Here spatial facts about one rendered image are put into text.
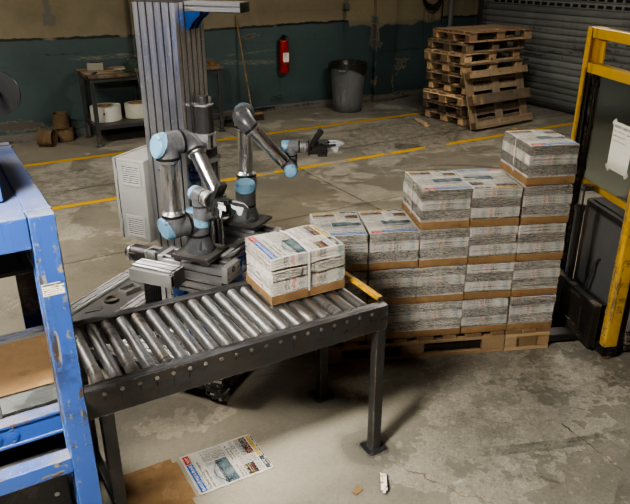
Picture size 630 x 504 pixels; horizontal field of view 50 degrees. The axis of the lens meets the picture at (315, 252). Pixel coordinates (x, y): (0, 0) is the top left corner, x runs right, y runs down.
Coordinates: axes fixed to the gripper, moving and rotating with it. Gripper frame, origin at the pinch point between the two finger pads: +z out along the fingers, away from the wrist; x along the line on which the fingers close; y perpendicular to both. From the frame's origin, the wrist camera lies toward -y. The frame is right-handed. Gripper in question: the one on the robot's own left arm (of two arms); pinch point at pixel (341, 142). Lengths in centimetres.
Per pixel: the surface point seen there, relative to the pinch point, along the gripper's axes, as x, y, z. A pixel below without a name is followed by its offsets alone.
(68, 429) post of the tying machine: 207, 14, -102
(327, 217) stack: 20.6, 38.2, -8.6
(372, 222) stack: 29, 37, 17
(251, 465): 145, 104, -50
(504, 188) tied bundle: 35, 13, 88
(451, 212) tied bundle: 40, 25, 59
